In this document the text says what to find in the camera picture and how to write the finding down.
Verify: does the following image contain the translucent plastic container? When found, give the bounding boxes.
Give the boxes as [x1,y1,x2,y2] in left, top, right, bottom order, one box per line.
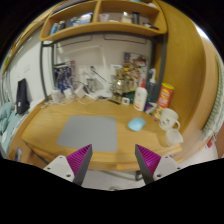
[165,128,184,147]

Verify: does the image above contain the white charger block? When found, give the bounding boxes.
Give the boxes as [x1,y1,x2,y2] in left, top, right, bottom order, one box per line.
[63,87,75,99]

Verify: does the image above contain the black power cable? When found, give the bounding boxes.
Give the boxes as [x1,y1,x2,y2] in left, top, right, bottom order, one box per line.
[89,65,111,84]

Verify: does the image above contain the printed figure box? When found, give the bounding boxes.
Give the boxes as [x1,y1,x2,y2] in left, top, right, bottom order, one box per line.
[123,52,148,88]

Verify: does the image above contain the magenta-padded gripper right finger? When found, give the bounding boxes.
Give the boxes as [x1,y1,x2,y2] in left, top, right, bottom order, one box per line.
[134,143,183,185]

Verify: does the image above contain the small blue white box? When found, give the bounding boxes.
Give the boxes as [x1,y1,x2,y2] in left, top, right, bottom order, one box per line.
[143,101,158,116]

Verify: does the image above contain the grey mouse pad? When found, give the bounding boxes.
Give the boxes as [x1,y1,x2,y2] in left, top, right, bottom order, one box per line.
[56,115,119,153]

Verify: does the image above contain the white desk lamp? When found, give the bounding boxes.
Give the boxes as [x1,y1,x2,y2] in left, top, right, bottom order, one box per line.
[61,44,109,100]

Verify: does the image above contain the black bag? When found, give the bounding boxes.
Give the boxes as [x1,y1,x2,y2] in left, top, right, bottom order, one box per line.
[15,78,31,116]

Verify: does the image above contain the black flat strip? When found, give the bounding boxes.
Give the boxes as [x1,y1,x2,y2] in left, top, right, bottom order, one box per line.
[107,98,121,106]

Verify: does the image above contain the light blue computer mouse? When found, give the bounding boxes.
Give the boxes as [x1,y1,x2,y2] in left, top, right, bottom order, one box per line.
[127,116,147,132]

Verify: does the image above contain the dark grey metal desk frame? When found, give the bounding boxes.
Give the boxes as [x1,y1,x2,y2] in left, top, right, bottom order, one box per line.
[39,33,168,101]

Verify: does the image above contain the blue spray bottle white nozzle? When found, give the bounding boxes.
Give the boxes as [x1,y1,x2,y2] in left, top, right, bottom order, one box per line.
[146,68,159,104]

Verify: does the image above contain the brown tree figure toy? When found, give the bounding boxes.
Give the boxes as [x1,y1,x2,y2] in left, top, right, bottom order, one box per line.
[111,68,134,103]

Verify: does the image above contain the dark green round tin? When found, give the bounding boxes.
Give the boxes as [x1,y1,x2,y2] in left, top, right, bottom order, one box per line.
[128,90,138,104]

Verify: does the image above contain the blue model kit box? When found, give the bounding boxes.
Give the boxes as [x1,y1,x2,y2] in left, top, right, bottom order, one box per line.
[53,61,76,93]

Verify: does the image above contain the clear plastic cup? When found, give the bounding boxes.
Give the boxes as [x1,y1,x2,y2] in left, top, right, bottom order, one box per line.
[49,88,64,103]

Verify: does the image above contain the metal cup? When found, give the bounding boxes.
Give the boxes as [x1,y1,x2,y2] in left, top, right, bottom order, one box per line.
[85,77,96,93]

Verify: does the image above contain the white mug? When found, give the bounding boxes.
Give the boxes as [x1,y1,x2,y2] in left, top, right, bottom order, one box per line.
[158,107,181,132]

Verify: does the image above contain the wooden shelf unit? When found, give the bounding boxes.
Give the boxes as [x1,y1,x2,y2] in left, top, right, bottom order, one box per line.
[39,0,168,43]

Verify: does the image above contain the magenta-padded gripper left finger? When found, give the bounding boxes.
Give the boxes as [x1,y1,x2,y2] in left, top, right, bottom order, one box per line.
[43,143,94,187]

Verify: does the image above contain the teal blanket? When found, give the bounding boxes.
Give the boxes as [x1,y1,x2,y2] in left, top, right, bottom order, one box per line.
[0,101,21,154]

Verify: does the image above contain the white lotion bottle red cap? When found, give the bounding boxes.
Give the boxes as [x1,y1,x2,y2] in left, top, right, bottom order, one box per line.
[133,86,149,112]

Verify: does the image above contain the red chips can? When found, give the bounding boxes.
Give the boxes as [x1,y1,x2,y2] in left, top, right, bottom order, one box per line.
[153,82,175,121]

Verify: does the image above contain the white wall box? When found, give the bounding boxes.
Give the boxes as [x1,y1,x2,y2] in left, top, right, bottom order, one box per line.
[109,63,123,79]

